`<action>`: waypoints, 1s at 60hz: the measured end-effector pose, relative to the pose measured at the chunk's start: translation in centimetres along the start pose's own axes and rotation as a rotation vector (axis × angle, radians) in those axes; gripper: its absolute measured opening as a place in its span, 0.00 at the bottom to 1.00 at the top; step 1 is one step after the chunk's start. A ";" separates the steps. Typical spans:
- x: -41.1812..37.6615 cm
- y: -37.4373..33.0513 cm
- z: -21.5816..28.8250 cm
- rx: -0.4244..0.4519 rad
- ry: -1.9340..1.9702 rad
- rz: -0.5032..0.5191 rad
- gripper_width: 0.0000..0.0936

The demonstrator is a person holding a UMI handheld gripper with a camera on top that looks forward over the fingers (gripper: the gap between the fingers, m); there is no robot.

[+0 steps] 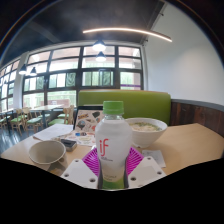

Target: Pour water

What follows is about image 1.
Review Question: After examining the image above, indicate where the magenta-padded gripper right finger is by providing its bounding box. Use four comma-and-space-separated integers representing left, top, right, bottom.
124, 146, 167, 189

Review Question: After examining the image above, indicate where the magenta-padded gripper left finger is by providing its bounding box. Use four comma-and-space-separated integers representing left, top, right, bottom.
60, 147, 101, 190

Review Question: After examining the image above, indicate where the green-capped clear drink bottle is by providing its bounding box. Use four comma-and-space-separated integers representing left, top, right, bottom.
95, 100, 133, 190

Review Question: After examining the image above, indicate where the small rectangular box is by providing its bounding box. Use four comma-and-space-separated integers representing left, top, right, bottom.
60, 138, 78, 153

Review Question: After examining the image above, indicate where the paper cup with yellow print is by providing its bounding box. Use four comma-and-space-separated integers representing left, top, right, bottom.
28, 139, 67, 166

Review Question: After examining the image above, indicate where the white paper sheet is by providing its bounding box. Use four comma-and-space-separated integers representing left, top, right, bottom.
32, 123, 74, 142

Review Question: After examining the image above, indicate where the sticker-covered laptop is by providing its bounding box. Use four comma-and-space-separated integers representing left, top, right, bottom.
63, 105, 105, 147

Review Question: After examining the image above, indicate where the green upholstered bench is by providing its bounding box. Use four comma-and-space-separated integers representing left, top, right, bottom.
77, 89, 172, 127

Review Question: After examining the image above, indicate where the group of wooden chairs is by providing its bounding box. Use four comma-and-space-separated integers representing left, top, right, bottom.
0, 105, 76, 133

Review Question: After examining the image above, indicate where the wooden dining table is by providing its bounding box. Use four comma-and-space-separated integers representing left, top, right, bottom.
29, 104, 64, 128

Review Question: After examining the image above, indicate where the curved linear ceiling light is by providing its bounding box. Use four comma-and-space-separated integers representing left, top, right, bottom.
82, 27, 173, 43

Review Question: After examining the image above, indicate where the black-framed window wall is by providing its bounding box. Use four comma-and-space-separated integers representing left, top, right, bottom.
0, 44, 144, 113

